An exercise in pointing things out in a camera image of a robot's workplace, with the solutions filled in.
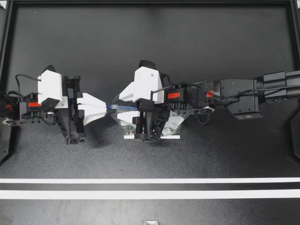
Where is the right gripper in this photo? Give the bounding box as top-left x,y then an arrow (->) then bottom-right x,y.
118,81 -> 172,142

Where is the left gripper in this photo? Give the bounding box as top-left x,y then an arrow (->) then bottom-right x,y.
46,74 -> 108,145

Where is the clear zip bag with candies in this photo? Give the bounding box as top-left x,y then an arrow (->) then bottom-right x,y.
106,103 -> 183,139

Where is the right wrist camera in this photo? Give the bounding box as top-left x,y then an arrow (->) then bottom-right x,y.
133,66 -> 165,113

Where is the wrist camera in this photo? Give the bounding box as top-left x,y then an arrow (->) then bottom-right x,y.
37,68 -> 69,111
133,66 -> 165,113

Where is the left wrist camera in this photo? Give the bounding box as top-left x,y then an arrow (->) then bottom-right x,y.
37,68 -> 69,111

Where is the black frame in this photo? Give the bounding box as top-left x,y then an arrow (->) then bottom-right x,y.
0,0 -> 300,166

